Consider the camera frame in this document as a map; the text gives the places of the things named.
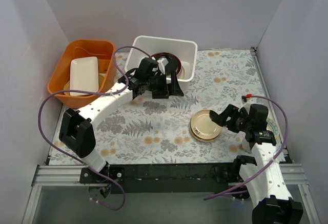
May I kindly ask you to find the teal patterned plate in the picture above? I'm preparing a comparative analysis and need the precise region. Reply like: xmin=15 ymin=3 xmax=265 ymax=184
xmin=266 ymin=117 xmax=280 ymax=139

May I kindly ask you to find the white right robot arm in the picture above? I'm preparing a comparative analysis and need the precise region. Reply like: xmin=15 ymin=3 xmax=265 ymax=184
xmin=210 ymin=104 xmax=303 ymax=223

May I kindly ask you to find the floral table mat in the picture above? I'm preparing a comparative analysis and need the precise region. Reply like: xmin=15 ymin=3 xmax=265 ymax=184
xmin=50 ymin=49 xmax=285 ymax=165

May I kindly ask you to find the red rimmed cream plate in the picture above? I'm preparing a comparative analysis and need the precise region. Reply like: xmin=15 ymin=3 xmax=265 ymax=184
xmin=150 ymin=51 xmax=184 ymax=77

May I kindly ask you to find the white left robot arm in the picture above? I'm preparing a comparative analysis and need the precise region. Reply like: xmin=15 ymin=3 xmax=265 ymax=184
xmin=59 ymin=54 xmax=183 ymax=183

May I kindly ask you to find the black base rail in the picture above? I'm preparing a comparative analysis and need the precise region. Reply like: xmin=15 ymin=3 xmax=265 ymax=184
xmin=79 ymin=162 xmax=257 ymax=195

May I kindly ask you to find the white rectangular plate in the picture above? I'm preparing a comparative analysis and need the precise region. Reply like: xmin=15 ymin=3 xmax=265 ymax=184
xmin=70 ymin=56 xmax=99 ymax=92

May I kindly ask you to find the aluminium frame rail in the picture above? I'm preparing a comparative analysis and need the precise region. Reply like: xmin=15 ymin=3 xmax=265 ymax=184
xmin=22 ymin=165 xmax=85 ymax=224

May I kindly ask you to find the cream small plate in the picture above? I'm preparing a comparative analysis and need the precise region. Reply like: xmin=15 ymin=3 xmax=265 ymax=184
xmin=190 ymin=109 xmax=222 ymax=139

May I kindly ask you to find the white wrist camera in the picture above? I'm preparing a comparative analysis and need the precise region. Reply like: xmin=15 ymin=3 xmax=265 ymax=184
xmin=239 ymin=102 xmax=252 ymax=115
xmin=157 ymin=57 xmax=169 ymax=75

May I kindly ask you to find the yellow plate in orange bin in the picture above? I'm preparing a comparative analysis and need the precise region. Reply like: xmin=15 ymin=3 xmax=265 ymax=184
xmin=63 ymin=73 xmax=105 ymax=95

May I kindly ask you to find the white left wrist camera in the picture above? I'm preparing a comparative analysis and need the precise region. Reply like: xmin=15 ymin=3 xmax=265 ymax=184
xmin=157 ymin=57 xmax=169 ymax=75

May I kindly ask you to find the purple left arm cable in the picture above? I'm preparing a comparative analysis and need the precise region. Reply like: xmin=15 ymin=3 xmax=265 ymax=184
xmin=38 ymin=46 xmax=157 ymax=211

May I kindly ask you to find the white cup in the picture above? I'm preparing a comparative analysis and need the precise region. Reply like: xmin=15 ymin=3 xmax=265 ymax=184
xmin=241 ymin=139 xmax=251 ymax=153

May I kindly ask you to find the tan bottom plate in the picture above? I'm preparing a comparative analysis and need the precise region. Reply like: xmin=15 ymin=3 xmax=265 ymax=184
xmin=189 ymin=127 xmax=220 ymax=142

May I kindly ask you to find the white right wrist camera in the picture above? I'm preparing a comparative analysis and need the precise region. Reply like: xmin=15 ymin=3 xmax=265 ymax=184
xmin=239 ymin=102 xmax=252 ymax=115

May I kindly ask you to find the white plastic bin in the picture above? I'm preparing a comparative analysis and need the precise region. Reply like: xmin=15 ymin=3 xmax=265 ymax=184
xmin=133 ymin=35 xmax=198 ymax=94

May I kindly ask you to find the orange plastic bin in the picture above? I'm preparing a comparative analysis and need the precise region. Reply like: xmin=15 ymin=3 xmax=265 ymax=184
xmin=48 ymin=39 xmax=116 ymax=109

